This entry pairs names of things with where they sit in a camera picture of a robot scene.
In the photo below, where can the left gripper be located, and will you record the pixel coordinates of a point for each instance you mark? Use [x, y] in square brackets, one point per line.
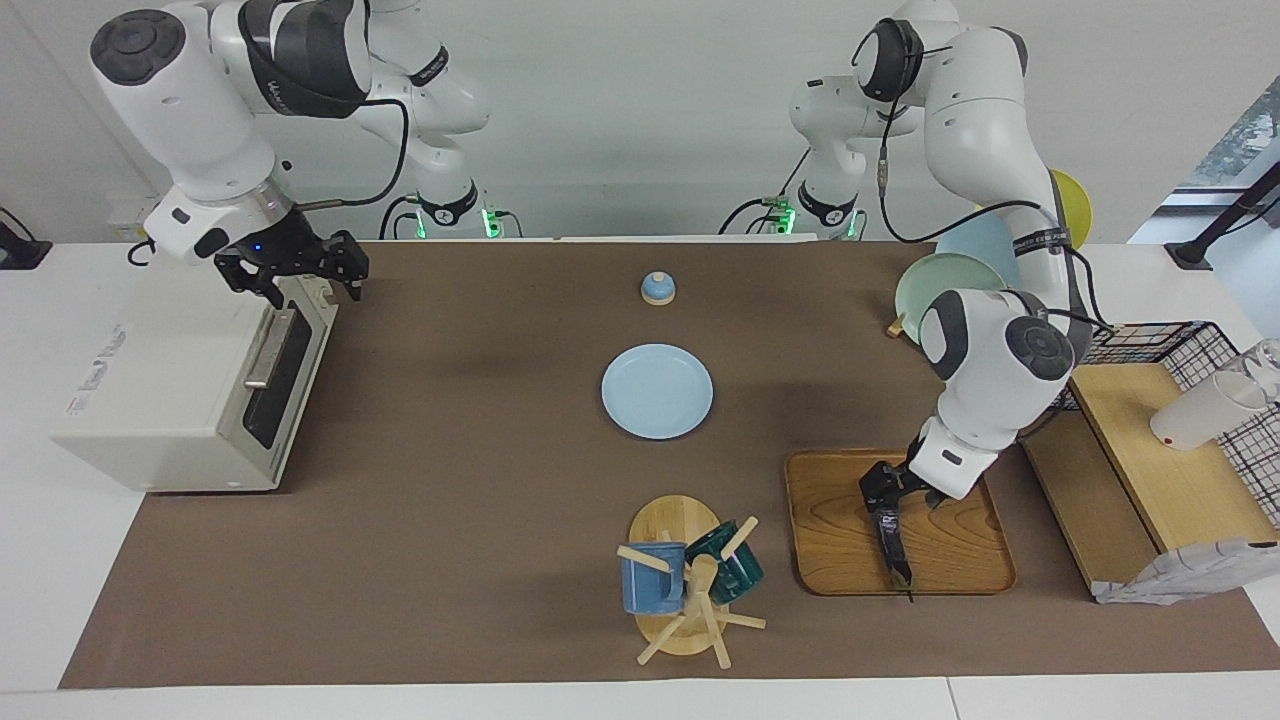
[882, 490]

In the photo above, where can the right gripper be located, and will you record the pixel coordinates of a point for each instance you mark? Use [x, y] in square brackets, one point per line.
[280, 245]

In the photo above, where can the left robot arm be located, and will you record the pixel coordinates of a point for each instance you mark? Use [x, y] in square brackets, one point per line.
[975, 120]

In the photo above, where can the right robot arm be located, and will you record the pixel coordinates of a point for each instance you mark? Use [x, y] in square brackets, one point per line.
[200, 120]

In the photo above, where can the white toaster oven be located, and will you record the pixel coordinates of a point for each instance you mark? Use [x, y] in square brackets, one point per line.
[160, 390]

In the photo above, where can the wooden tray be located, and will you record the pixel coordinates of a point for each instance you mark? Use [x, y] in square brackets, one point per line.
[840, 540]

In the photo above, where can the wooden plate rack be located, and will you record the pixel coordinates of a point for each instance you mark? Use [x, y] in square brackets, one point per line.
[895, 325]

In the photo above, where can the dark green mug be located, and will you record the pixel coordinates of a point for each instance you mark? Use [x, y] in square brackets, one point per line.
[735, 572]

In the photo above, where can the pale green plate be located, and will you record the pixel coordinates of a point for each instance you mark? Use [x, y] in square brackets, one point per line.
[925, 285]

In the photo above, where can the wooden mug tree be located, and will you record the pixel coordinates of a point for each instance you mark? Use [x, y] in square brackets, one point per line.
[672, 520]

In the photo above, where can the light blue plate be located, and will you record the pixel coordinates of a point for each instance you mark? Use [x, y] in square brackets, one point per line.
[657, 392]

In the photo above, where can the blue mug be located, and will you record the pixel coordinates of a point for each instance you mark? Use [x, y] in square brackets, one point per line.
[650, 590]

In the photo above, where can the pale blue plate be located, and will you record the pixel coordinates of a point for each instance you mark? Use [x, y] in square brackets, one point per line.
[985, 240]

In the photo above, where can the black stand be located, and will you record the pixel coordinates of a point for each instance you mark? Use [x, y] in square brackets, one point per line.
[20, 250]
[1225, 215]

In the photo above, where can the wooden shelf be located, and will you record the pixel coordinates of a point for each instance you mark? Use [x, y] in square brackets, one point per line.
[1170, 480]

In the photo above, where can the small blue wooden knob lid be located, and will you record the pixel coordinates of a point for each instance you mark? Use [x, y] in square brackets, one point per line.
[657, 290]

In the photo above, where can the grey white cloth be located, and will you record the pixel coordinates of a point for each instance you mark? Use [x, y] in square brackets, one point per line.
[1190, 575]

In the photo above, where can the white cup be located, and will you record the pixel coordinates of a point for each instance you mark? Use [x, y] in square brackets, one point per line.
[1200, 415]

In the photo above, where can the yellow plate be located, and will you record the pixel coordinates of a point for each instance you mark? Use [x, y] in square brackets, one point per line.
[1074, 205]

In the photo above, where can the clear glass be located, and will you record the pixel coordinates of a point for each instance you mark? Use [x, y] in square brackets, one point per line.
[1268, 365]

